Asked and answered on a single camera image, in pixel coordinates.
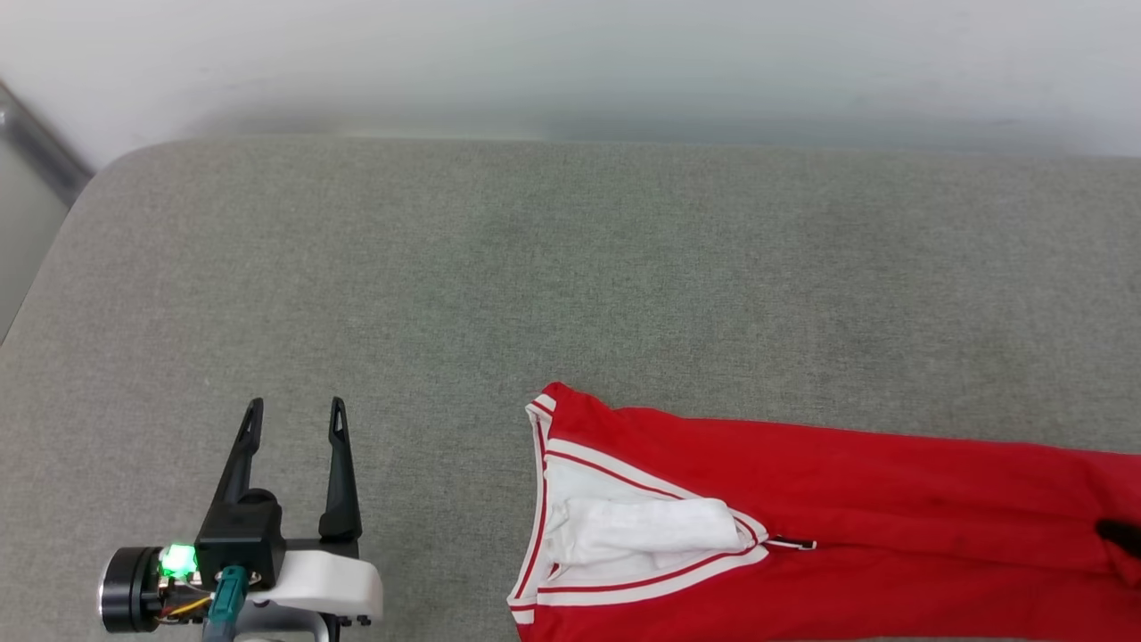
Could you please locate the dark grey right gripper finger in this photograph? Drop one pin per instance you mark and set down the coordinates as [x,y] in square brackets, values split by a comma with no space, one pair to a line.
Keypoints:
[1121,537]

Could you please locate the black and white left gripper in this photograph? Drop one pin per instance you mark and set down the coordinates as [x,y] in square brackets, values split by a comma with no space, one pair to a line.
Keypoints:
[312,580]

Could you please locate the red and white basketball jersey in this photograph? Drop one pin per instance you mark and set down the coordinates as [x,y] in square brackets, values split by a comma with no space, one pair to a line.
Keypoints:
[847,517]

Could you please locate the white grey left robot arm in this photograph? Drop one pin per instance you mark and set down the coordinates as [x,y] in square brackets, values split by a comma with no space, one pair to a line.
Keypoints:
[281,626]

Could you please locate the black round wrist camera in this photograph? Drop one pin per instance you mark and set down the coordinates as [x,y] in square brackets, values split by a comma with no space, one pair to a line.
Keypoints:
[125,588]

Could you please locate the grey metal rail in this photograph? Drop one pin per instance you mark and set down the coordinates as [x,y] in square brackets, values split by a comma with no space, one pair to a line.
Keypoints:
[40,147]

